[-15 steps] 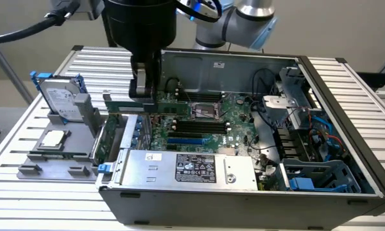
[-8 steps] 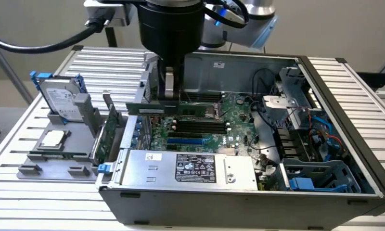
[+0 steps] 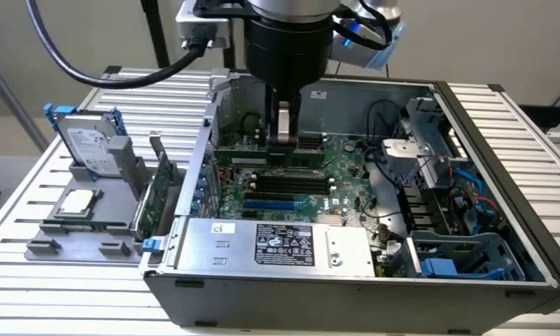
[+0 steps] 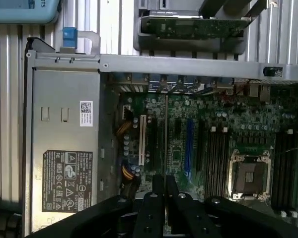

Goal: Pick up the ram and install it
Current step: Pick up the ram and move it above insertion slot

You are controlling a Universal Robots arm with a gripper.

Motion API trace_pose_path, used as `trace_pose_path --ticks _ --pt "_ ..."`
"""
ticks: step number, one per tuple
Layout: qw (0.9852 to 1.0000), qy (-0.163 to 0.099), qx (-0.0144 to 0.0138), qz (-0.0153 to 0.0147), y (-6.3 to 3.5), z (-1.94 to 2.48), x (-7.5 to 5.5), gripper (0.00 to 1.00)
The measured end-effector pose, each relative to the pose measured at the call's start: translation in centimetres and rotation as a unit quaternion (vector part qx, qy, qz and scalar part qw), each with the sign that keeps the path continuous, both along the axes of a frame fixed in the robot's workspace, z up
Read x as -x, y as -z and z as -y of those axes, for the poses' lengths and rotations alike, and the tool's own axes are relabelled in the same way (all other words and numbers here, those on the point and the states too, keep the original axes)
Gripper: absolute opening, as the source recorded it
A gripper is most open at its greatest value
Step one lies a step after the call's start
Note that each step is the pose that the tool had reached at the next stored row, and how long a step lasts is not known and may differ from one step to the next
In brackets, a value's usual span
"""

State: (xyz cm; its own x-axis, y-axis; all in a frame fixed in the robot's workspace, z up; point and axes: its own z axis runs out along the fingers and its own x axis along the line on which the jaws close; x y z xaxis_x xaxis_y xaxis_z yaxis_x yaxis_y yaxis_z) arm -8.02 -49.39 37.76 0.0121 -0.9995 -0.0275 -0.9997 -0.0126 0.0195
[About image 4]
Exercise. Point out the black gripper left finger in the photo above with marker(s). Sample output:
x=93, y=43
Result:
x=149, y=218

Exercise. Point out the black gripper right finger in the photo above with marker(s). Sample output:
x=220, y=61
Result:
x=188, y=218

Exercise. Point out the blue expansion slot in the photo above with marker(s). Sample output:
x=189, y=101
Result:
x=190, y=148

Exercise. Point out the long black expansion slot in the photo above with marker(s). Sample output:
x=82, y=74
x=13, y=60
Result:
x=201, y=146
x=152, y=143

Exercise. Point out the metal CPU socket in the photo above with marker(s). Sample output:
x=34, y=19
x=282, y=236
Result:
x=250, y=173

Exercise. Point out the white expansion slot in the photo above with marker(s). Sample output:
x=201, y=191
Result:
x=142, y=138

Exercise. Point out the black rating label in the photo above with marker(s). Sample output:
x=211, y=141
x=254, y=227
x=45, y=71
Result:
x=67, y=181

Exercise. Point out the short black expansion slot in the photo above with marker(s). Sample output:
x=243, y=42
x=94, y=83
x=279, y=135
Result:
x=178, y=129

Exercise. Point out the green motherboard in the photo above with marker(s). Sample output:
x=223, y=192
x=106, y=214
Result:
x=178, y=111

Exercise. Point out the silver power supply unit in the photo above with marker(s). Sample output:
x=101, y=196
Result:
x=64, y=138

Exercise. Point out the white barcode sticker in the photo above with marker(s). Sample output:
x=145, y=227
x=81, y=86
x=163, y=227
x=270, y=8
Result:
x=86, y=113

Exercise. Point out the black keyboard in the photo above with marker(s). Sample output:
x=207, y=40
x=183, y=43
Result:
x=5, y=220

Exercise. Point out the grey open PC case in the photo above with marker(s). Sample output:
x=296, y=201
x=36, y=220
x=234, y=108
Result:
x=188, y=65

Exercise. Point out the grey parts rack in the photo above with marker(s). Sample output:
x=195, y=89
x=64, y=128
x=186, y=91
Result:
x=188, y=45

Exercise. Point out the green graphics card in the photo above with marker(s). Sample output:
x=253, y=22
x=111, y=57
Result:
x=201, y=27

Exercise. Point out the blue case latch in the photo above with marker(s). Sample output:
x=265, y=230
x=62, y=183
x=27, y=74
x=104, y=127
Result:
x=69, y=37

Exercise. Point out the teal teach pendant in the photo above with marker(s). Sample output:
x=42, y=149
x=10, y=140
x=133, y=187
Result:
x=20, y=11

